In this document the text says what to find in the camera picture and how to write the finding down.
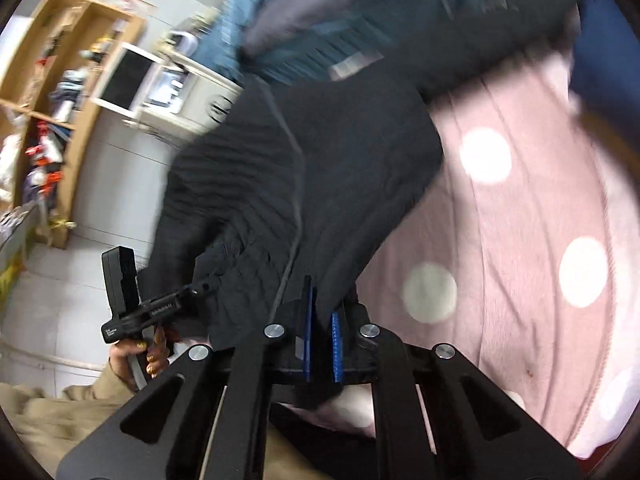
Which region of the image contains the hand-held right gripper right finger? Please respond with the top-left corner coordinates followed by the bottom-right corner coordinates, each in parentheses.
top-left (327, 302), bottom-right (583, 480)

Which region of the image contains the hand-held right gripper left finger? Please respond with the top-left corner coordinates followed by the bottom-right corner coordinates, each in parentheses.
top-left (56, 275), bottom-right (317, 480)

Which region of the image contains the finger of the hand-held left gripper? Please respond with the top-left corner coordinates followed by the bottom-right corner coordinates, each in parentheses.
top-left (185, 276), bottom-right (223, 302)

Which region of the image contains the black jacket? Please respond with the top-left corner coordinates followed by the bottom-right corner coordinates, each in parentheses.
top-left (150, 0), bottom-right (586, 411)

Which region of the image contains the person's left forearm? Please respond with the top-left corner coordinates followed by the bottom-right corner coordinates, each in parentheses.
top-left (0, 360), bottom-right (151, 480)

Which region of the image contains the person's left hand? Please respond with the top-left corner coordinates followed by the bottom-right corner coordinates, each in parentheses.
top-left (109, 327), bottom-right (176, 392)

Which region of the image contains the wooden shelf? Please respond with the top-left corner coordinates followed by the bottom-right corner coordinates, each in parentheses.
top-left (0, 0), bottom-right (148, 251)

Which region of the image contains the pile of shelf items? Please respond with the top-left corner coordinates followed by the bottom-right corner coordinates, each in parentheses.
top-left (0, 15), bottom-right (123, 226)

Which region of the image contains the white cabinet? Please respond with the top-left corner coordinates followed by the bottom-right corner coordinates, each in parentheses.
top-left (132, 52), bottom-right (246, 137)

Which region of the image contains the laptop with lit screen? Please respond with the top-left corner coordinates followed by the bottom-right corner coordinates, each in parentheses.
top-left (91, 42), bottom-right (167, 117)

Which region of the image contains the pink polka dot blanket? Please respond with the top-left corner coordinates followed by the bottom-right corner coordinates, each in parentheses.
top-left (320, 52), bottom-right (640, 461)

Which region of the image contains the blue crumpled cloth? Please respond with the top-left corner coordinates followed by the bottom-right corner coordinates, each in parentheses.
top-left (192, 0), bottom-right (281, 83)

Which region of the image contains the teal and grey duvet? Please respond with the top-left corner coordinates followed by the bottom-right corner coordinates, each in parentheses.
top-left (240, 0), bottom-right (506, 86)

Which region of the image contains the dark blue cloth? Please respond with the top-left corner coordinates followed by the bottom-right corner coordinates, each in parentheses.
top-left (570, 0), bottom-right (637, 108)

